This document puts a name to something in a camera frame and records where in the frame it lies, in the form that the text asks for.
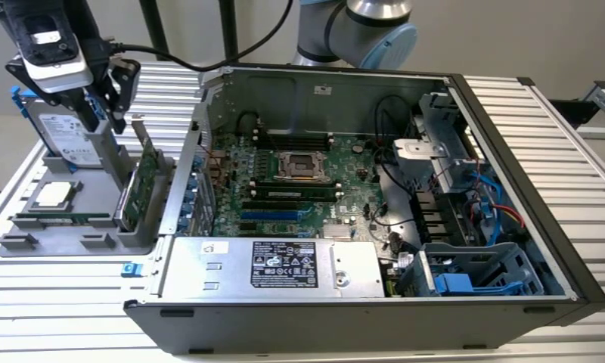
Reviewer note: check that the hard disk in blue carrier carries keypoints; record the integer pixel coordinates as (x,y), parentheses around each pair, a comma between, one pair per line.
(65,143)

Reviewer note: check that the grey parts rack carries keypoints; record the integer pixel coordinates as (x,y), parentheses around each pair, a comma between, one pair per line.
(96,189)

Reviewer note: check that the silver metal drive cage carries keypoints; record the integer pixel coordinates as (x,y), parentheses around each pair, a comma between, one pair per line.
(418,149)

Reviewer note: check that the black grey PC case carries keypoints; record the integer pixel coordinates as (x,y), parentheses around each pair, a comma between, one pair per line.
(332,325)

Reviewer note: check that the black RAM slot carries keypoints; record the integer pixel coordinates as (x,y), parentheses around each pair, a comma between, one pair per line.
(300,142)
(300,138)
(300,146)
(300,134)

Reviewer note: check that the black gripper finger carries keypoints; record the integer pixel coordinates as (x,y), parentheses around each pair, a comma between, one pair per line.
(85,113)
(122,94)

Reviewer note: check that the small blue plastic clip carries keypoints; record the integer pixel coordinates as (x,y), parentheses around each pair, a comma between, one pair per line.
(130,269)

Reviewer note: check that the Nvidia Quadro graphics card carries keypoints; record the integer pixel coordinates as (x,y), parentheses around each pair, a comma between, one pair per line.
(142,177)

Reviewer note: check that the silver power supply unit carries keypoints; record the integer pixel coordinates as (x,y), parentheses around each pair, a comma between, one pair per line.
(232,272)

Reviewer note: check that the green RAM stick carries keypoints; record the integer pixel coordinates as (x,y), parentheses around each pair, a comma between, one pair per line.
(65,218)

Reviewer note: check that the green motherboard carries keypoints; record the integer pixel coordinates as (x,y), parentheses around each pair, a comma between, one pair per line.
(348,177)

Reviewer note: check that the grey disk bay cage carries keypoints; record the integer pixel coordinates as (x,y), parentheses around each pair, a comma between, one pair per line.
(464,251)

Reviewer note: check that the CPU socket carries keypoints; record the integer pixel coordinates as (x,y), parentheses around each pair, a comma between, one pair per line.
(298,165)

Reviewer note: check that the metal locking lever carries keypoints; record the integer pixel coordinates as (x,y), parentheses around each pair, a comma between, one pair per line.
(266,136)

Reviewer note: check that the blue slot retention clip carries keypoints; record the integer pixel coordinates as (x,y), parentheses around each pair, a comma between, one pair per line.
(189,197)
(186,211)
(185,224)

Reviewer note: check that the dark RAM stick white label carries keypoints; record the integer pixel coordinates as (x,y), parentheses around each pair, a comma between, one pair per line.
(286,194)

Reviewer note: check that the long black expansion slot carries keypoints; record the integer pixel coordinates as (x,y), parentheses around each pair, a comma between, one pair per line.
(269,204)

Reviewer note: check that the coin cell battery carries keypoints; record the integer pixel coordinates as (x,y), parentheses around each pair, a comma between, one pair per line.
(358,147)

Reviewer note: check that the silver heat sink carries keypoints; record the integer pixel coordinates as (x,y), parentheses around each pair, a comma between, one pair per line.
(338,231)

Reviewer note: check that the black stand pole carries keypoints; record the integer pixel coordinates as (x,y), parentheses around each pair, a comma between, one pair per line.
(228,34)
(156,30)

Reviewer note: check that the silver CPU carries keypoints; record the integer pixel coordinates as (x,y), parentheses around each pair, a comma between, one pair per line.
(54,193)

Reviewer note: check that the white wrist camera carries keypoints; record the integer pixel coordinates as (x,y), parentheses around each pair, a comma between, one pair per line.
(60,75)

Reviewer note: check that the blue disk bay latch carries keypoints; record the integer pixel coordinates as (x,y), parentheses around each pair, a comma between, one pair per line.
(452,283)

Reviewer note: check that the short black expansion slot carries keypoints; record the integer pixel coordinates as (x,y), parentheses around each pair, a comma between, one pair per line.
(249,227)

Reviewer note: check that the blue expansion slot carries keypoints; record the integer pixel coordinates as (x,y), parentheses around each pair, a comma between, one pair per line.
(272,215)

